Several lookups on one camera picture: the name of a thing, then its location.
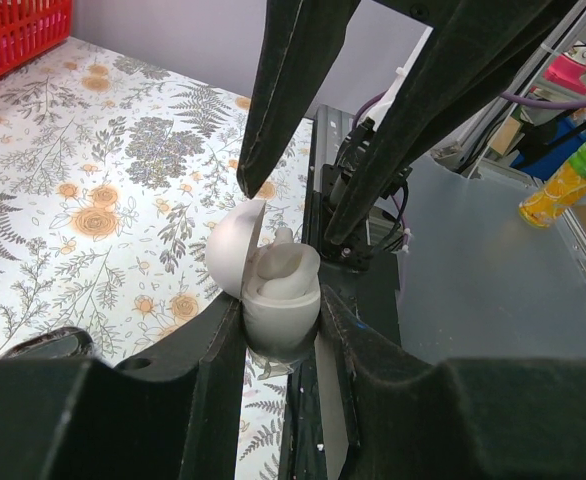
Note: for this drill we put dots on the black earbud charging case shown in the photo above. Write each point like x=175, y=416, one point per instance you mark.
x=64, y=342

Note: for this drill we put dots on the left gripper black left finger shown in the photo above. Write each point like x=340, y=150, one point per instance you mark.
x=169, y=412

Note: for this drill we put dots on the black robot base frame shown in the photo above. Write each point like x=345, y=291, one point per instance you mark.
x=320, y=429

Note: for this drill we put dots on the white earbud charging case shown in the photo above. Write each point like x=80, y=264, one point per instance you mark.
x=279, y=330

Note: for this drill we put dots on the red plastic shopping basket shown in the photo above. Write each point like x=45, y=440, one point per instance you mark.
x=30, y=28

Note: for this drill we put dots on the white earbud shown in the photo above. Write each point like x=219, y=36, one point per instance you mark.
x=289, y=269

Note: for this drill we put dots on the orange drink bottle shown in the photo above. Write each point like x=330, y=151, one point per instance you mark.
x=563, y=189

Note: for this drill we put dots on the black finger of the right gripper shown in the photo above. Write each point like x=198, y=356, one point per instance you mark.
x=302, y=40
x=473, y=53

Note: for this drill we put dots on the floral patterned table mat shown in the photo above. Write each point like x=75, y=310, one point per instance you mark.
x=113, y=174

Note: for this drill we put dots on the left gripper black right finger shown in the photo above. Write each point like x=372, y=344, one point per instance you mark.
x=388, y=415

